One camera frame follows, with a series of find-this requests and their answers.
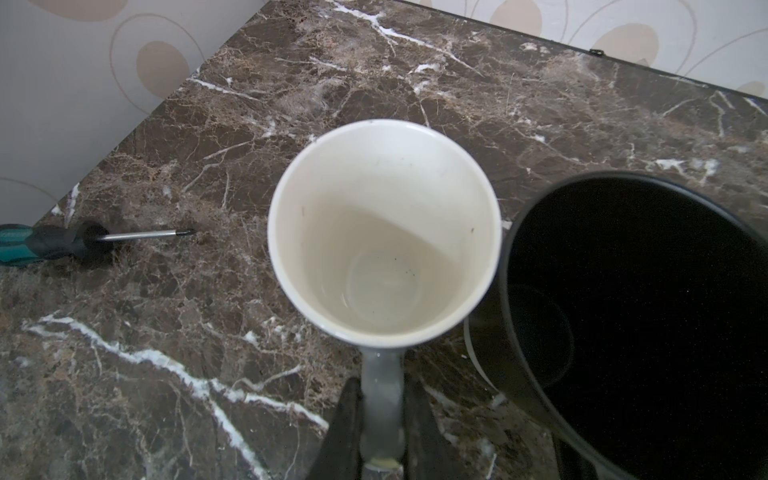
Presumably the green handled screwdriver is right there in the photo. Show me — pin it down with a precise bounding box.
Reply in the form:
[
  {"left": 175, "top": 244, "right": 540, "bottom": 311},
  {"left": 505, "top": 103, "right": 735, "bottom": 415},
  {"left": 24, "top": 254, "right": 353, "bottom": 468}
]
[{"left": 1, "top": 221, "right": 196, "bottom": 267}]

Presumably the black mug white bottom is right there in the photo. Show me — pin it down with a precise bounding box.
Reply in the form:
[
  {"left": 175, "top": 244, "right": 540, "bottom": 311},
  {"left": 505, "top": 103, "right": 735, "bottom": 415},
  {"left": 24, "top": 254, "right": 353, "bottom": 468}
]
[{"left": 464, "top": 172, "right": 767, "bottom": 479}]

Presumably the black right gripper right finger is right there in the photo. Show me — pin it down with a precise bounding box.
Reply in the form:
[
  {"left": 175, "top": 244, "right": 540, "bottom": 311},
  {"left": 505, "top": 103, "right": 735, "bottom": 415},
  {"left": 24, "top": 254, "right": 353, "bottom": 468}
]
[{"left": 404, "top": 375, "right": 462, "bottom": 480}]

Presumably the grey mug back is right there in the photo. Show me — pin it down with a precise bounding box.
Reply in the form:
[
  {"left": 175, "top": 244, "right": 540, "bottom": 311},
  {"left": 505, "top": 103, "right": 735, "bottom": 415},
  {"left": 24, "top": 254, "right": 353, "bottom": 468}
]
[{"left": 268, "top": 119, "right": 502, "bottom": 469}]

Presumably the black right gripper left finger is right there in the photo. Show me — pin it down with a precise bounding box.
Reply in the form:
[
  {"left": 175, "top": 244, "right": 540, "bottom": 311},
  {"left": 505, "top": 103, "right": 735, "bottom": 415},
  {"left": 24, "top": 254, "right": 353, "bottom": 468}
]
[{"left": 305, "top": 377, "right": 363, "bottom": 480}]

